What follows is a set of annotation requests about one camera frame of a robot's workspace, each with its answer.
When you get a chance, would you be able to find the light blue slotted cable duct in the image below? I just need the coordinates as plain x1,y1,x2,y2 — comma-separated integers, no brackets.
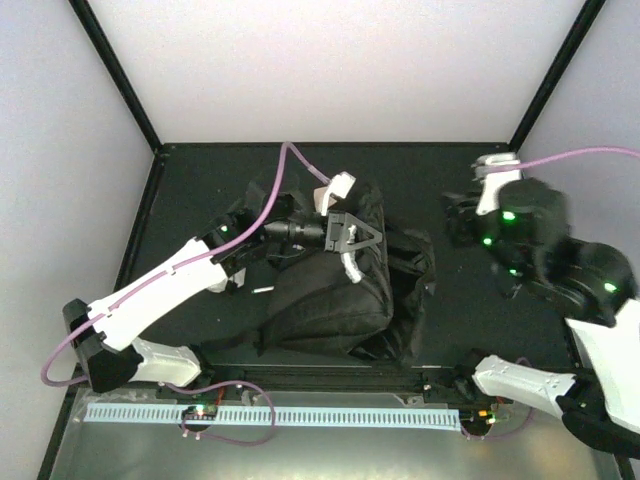
84,403,461,431

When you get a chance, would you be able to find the black front rail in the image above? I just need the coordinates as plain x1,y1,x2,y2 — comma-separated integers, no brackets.
185,364,479,403

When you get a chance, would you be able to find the black frame post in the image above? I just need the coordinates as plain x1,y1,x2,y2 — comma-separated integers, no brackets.
508,0,607,151
68,0,163,153

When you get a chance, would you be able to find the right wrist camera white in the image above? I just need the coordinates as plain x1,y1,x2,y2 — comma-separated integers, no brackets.
472,152,522,216

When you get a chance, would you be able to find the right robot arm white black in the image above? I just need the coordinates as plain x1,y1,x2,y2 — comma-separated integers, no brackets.
441,178,639,459

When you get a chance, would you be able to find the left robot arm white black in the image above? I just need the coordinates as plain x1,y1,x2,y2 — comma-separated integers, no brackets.
62,194,384,399

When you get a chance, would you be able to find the black student bag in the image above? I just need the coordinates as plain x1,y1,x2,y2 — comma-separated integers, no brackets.
229,182,436,365

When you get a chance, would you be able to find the white tissue packet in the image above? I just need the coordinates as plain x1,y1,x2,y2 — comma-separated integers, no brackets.
207,264,246,294

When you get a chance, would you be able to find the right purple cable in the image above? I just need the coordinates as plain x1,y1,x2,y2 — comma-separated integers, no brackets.
462,146,640,442

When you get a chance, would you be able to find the green cap marker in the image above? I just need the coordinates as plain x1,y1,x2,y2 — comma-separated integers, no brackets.
252,286,274,294

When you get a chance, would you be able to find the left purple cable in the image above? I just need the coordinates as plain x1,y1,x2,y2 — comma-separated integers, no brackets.
40,142,331,446

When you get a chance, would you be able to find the left black frame post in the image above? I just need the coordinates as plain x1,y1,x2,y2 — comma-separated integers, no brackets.
68,0,163,153

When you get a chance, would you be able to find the right black frame post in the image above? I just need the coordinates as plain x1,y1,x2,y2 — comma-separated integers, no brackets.
508,0,607,151

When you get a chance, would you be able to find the purple cable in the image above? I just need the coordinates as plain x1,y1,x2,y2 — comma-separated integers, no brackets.
40,142,331,446
462,146,640,442

